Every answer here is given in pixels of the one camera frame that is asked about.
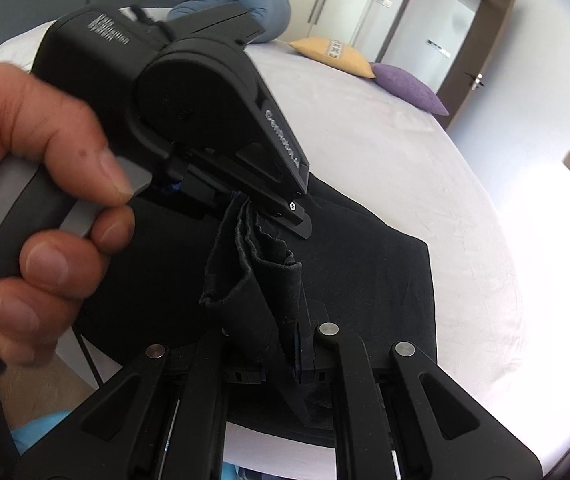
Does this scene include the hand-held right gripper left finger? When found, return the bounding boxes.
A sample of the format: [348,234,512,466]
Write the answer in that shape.
[14,329,267,480]

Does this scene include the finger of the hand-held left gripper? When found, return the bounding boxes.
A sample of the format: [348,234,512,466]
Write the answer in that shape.
[171,151,316,241]

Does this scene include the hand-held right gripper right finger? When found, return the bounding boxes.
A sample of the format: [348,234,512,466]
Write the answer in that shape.
[290,321,542,480]

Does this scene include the black pants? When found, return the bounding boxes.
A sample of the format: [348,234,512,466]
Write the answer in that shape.
[72,170,438,436]

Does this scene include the person's left hand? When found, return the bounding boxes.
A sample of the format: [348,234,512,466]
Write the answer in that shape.
[0,62,138,366]

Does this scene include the bed with white sheet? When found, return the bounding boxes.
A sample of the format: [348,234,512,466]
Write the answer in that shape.
[0,5,531,480]

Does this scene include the yellow pillow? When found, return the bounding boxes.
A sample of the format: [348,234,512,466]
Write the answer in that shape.
[289,36,377,79]

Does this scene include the white wardrobe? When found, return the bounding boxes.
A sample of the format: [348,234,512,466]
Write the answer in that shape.
[260,0,426,61]

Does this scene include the person's blue clothing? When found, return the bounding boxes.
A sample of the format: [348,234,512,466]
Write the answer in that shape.
[10,410,73,456]

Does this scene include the purple pillow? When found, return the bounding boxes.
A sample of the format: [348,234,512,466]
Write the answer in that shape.
[371,62,450,117]

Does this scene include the brown door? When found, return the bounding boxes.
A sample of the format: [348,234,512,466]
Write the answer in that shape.
[438,0,518,131]

